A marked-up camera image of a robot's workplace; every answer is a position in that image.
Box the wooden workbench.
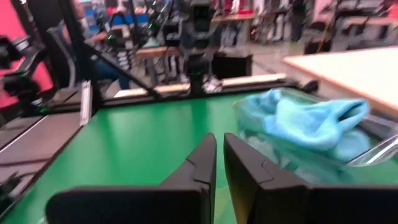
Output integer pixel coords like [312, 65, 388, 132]
[135, 45, 187, 60]

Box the black box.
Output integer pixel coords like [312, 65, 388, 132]
[212, 52, 253, 80]

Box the black device with green light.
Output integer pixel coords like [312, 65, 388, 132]
[0, 35, 49, 118]

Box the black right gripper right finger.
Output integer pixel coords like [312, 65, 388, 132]
[223, 132, 398, 224]

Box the person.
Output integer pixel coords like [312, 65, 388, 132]
[88, 12, 133, 91]

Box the clear plastic basket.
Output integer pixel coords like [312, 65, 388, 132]
[232, 86, 398, 185]

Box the small blue microfiber towel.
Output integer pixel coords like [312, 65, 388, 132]
[329, 129, 371, 162]

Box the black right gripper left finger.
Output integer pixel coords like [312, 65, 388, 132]
[45, 133, 218, 224]

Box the large blue microfiber towel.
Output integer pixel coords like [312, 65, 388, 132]
[239, 88, 371, 153]

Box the silver aluminium frame bracket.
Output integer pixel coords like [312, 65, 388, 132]
[79, 80, 93, 127]

